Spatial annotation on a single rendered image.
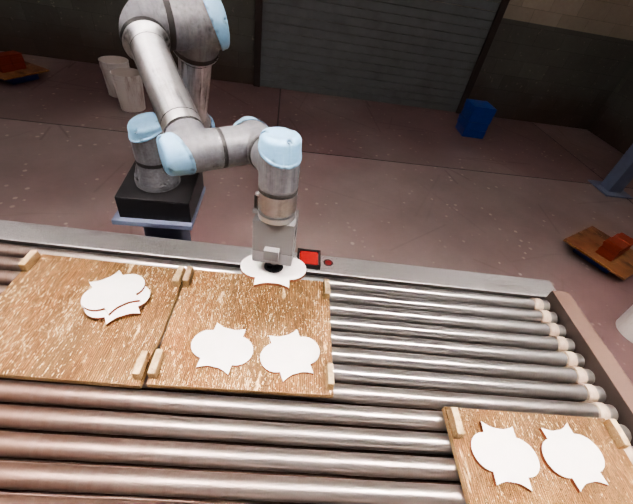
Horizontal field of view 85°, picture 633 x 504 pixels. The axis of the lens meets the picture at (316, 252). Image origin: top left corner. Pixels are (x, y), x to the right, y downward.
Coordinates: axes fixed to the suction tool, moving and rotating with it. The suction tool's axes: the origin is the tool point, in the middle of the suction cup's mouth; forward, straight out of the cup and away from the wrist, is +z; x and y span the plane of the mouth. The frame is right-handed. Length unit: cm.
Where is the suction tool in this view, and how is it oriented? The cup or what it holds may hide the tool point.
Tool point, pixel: (273, 270)
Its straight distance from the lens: 80.1
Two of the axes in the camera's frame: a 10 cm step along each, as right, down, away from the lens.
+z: -1.2, 7.8, 6.2
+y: 9.9, 1.6, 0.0
